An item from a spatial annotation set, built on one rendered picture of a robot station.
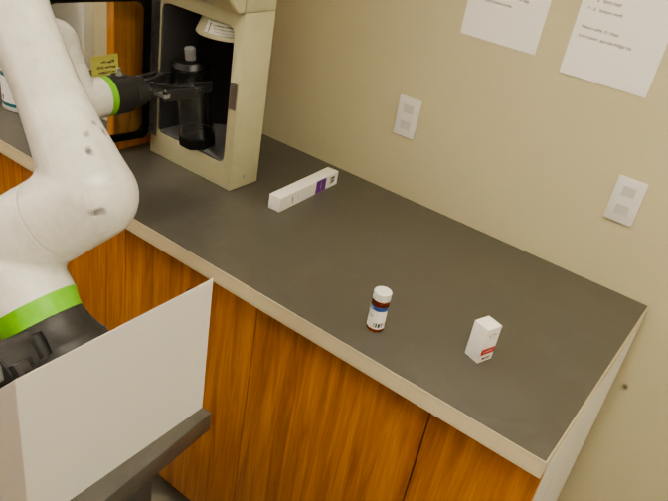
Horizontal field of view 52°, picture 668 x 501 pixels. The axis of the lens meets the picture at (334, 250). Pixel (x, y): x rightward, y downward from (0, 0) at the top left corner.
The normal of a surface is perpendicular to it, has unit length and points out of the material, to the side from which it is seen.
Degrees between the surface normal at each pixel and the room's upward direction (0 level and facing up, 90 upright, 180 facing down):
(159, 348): 90
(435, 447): 90
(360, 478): 90
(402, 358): 1
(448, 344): 0
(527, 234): 90
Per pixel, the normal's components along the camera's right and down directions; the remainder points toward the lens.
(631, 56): -0.59, 0.32
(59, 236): 0.12, 0.58
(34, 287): 0.50, -0.24
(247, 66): 0.79, 0.41
